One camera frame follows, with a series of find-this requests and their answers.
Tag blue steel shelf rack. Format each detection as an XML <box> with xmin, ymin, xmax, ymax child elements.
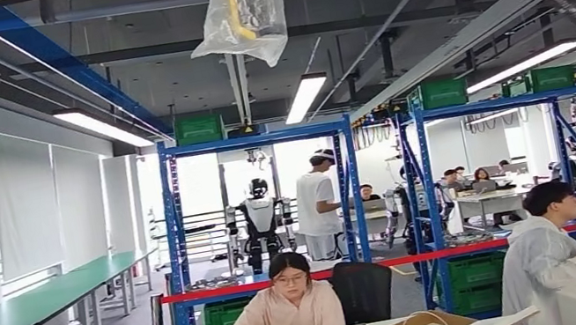
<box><xmin>142</xmin><ymin>109</ymin><xmax>387</xmax><ymax>325</ymax></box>
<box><xmin>390</xmin><ymin>80</ymin><xmax>576</xmax><ymax>325</ymax></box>

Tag grey twin ceiling rail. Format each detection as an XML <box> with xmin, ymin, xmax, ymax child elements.
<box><xmin>224</xmin><ymin>49</ymin><xmax>258</xmax><ymax>129</ymax></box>

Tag pile of metal parts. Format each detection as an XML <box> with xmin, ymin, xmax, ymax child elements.
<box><xmin>183</xmin><ymin>272</ymin><xmax>240</xmax><ymax>295</ymax></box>

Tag green plastic crate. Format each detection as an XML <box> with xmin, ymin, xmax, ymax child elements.
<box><xmin>499</xmin><ymin>75</ymin><xmax>535</xmax><ymax>100</ymax></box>
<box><xmin>173</xmin><ymin>111</ymin><xmax>228</xmax><ymax>149</ymax></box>
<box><xmin>529</xmin><ymin>62</ymin><xmax>576</xmax><ymax>95</ymax></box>
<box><xmin>201</xmin><ymin>296</ymin><xmax>255</xmax><ymax>325</ymax></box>
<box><xmin>407</xmin><ymin>75</ymin><xmax>471</xmax><ymax>114</ymax></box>
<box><xmin>432</xmin><ymin>250</ymin><xmax>515</xmax><ymax>322</ymax></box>

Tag red barrier belt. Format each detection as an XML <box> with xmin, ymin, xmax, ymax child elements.
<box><xmin>159</xmin><ymin>222</ymin><xmax>576</xmax><ymax>311</ymax></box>

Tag black box yellow warning sign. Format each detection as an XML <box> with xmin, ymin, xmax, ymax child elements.
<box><xmin>225</xmin><ymin>122</ymin><xmax>268</xmax><ymax>142</ymax></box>

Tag clear plastic bag with strap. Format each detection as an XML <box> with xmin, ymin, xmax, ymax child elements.
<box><xmin>180</xmin><ymin>0</ymin><xmax>301</xmax><ymax>82</ymax></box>

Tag person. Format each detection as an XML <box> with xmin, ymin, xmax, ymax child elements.
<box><xmin>471</xmin><ymin>166</ymin><xmax>494</xmax><ymax>186</ymax></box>
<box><xmin>213</xmin><ymin>243</ymin><xmax>347</xmax><ymax>325</ymax></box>
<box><xmin>357</xmin><ymin>181</ymin><xmax>383</xmax><ymax>204</ymax></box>
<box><xmin>285</xmin><ymin>146</ymin><xmax>354</xmax><ymax>266</ymax></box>
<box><xmin>440</xmin><ymin>166</ymin><xmax>467</xmax><ymax>195</ymax></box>
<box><xmin>480</xmin><ymin>176</ymin><xmax>576</xmax><ymax>325</ymax></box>

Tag black office chair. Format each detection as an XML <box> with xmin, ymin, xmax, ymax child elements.
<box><xmin>328</xmin><ymin>254</ymin><xmax>402</xmax><ymax>325</ymax></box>

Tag hanging black cable loops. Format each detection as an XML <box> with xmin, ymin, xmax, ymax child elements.
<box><xmin>351</xmin><ymin>120</ymin><xmax>396</xmax><ymax>152</ymax></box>

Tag blue overhead beam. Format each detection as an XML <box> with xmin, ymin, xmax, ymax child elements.
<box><xmin>0</xmin><ymin>0</ymin><xmax>176</xmax><ymax>173</ymax></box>

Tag white office table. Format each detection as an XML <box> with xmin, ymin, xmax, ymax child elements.
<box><xmin>453</xmin><ymin>181</ymin><xmax>538</xmax><ymax>236</ymax></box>

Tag long white ceiling light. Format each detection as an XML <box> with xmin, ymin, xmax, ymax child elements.
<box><xmin>277</xmin><ymin>70</ymin><xmax>336</xmax><ymax>127</ymax></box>
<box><xmin>52</xmin><ymin>95</ymin><xmax>157</xmax><ymax>164</ymax></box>
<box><xmin>460</xmin><ymin>38</ymin><xmax>576</xmax><ymax>96</ymax></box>

